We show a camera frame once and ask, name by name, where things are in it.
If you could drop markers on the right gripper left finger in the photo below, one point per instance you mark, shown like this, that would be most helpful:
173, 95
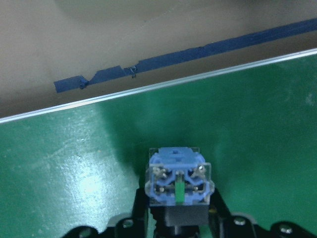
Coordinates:
140, 214

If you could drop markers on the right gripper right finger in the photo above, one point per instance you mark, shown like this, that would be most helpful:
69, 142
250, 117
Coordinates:
220, 218

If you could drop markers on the yellow mushroom push button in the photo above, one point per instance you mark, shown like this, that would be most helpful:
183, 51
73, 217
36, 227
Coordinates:
179, 187

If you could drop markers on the green conveyor belt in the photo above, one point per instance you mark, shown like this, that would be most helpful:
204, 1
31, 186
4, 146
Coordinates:
81, 163

